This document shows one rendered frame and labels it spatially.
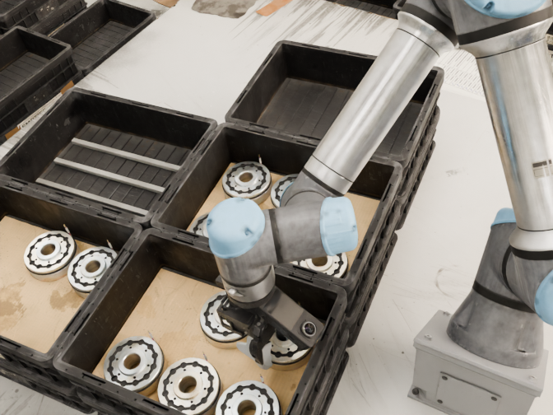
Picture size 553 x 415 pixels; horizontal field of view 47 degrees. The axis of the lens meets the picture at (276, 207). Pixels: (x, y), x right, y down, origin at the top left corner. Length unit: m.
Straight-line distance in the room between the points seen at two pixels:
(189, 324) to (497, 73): 0.68
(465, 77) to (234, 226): 1.11
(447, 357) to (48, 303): 0.74
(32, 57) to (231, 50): 0.91
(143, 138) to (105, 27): 1.35
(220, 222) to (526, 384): 0.51
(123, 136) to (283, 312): 0.75
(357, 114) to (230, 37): 1.12
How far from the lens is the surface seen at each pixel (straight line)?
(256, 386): 1.06
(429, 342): 1.03
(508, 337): 1.05
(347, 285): 1.06
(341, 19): 2.02
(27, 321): 1.29
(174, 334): 1.17
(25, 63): 2.56
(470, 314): 1.07
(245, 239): 0.79
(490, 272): 1.05
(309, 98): 1.53
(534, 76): 0.84
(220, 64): 1.90
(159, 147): 1.49
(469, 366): 1.04
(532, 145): 0.85
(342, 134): 0.93
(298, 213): 0.82
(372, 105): 0.93
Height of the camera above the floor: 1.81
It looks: 49 degrees down
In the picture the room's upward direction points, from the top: 10 degrees counter-clockwise
